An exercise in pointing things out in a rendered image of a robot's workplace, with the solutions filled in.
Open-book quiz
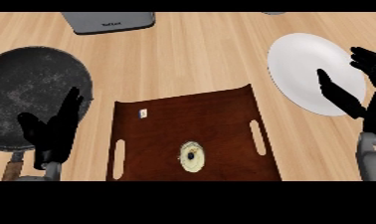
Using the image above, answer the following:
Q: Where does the white round plate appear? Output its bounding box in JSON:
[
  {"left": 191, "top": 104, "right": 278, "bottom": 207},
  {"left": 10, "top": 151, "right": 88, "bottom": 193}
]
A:
[{"left": 265, "top": 32, "right": 367, "bottom": 117}]

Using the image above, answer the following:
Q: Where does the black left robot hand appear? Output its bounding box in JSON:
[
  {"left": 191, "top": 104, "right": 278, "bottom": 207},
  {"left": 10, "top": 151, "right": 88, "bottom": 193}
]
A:
[{"left": 16, "top": 86, "right": 85, "bottom": 171}]

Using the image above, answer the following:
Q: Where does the black frying pan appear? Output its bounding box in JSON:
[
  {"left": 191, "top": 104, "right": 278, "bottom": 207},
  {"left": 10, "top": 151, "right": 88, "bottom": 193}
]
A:
[{"left": 0, "top": 46, "right": 94, "bottom": 182}]

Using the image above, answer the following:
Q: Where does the dark brown wooden tray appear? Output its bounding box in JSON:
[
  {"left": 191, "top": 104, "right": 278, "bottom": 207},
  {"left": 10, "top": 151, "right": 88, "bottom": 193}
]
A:
[{"left": 104, "top": 84, "right": 283, "bottom": 182}]

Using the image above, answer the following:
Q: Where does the grey flat appliance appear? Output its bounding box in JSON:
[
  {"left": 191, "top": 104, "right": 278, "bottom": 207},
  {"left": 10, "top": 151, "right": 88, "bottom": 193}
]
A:
[{"left": 60, "top": 12, "right": 158, "bottom": 36}]

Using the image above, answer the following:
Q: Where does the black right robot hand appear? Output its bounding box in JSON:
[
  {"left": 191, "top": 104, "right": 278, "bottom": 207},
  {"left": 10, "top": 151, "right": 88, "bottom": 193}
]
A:
[{"left": 315, "top": 46, "right": 376, "bottom": 133}]

